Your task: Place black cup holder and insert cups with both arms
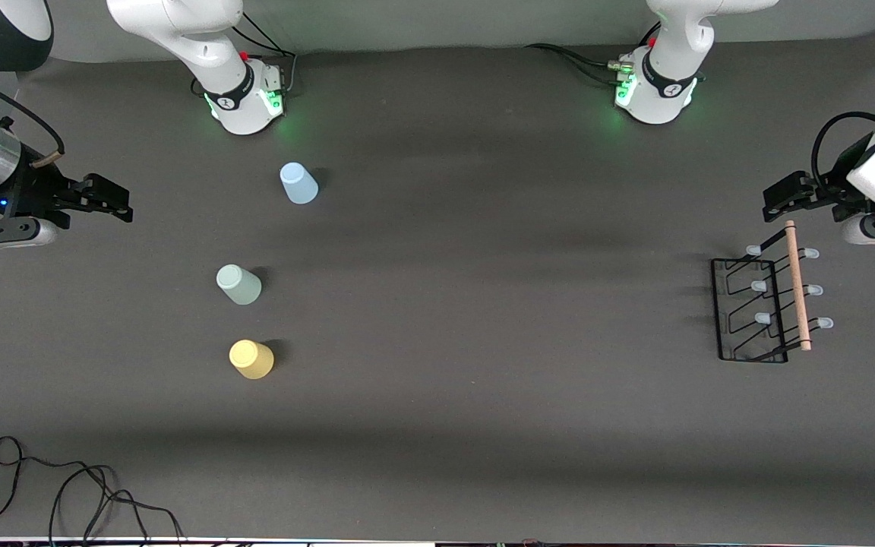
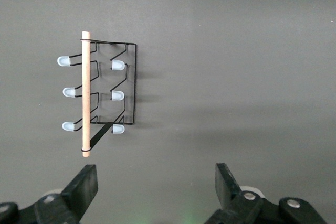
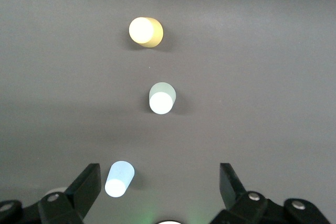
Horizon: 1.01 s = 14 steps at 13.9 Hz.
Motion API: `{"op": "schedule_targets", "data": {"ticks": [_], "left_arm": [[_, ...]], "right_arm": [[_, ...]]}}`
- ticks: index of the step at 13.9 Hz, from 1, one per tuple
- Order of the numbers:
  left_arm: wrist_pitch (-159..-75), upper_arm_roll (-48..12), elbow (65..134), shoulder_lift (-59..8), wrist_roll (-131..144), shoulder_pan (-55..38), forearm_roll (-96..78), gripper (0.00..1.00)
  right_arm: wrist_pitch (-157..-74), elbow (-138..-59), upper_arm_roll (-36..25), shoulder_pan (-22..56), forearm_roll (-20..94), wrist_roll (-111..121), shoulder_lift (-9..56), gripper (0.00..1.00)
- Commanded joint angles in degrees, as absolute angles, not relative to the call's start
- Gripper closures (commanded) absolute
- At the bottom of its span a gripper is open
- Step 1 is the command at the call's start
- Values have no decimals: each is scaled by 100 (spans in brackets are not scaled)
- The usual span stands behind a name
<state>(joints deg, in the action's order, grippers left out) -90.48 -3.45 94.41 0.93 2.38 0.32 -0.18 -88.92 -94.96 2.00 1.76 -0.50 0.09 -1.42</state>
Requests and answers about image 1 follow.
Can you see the dark grey table mat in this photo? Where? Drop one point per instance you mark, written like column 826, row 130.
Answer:
column 483, row 456

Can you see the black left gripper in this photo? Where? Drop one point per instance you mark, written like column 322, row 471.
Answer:
column 831, row 188

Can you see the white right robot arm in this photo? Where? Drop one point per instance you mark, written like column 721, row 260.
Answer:
column 179, row 23

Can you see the yellow plastic cup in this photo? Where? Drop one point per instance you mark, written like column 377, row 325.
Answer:
column 251, row 359

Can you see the light blue plastic cup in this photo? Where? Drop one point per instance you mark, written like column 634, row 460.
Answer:
column 298, row 184

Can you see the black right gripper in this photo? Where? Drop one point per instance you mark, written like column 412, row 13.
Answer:
column 32, row 189

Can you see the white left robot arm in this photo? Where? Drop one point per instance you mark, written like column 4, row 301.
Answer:
column 673, row 76

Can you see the pale green plastic cup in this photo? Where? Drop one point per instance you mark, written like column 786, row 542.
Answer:
column 238, row 285

